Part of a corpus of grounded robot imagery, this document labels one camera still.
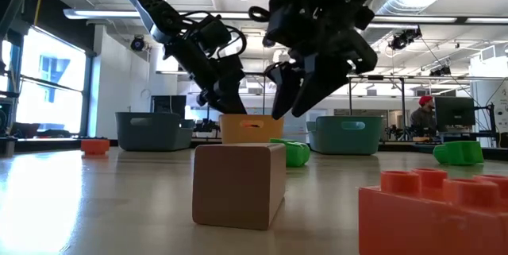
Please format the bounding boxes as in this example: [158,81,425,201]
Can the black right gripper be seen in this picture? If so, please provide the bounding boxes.
[266,6,378,121]

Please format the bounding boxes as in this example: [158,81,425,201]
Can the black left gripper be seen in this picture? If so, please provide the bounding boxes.
[170,38,248,114]

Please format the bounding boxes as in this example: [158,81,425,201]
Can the green notched block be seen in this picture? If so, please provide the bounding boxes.
[269,138,311,168]
[433,140,485,166]

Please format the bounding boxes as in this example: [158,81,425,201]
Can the rectangular wooden block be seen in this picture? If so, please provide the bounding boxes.
[191,142,287,231]

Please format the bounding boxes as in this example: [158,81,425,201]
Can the small red block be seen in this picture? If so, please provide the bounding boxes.
[80,138,111,156]

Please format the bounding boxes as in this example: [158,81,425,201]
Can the small orange block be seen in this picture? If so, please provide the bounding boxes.
[358,168,508,255]

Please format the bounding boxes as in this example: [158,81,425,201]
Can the orange plastic bin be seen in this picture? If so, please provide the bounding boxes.
[218,114,286,145]

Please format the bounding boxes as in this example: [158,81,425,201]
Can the black box-shaped screen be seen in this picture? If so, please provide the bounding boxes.
[150,95,187,115]

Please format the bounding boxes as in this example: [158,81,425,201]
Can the teal plastic bin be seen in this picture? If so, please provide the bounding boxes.
[306,115,384,156]

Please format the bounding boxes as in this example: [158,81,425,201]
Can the grey-blue plastic bin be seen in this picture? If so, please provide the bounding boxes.
[114,111,194,153]

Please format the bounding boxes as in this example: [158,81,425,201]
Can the ceiling strip light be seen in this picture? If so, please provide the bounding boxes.
[62,8,152,21]
[180,10,255,21]
[464,17,504,25]
[372,15,458,25]

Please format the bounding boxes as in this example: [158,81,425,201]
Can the round black ceiling spot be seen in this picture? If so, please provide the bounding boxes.
[129,34,147,52]

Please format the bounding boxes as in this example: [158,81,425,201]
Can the black ceiling-mounted projector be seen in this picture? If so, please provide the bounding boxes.
[387,26,423,52]

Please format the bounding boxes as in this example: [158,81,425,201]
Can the person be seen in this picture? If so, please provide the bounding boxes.
[410,95,437,137]

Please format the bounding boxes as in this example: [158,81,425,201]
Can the small black ceiling device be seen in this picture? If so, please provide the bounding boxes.
[428,64,452,77]

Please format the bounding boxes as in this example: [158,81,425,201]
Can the black computer monitor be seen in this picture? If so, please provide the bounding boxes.
[433,95,476,128]

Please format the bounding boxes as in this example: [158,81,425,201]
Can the large bright window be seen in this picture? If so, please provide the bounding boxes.
[0,26,94,137]

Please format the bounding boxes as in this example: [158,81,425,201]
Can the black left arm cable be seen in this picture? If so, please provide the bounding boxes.
[220,23,248,60]

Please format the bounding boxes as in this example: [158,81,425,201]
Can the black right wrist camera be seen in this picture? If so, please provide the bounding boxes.
[264,5,302,48]

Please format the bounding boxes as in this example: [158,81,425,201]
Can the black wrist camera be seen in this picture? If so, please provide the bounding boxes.
[198,14,233,49]
[264,5,302,48]

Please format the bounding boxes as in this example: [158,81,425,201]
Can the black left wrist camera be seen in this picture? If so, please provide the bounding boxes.
[198,14,233,49]

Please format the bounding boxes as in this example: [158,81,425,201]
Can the black workstation frame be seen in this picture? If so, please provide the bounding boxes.
[347,74,406,141]

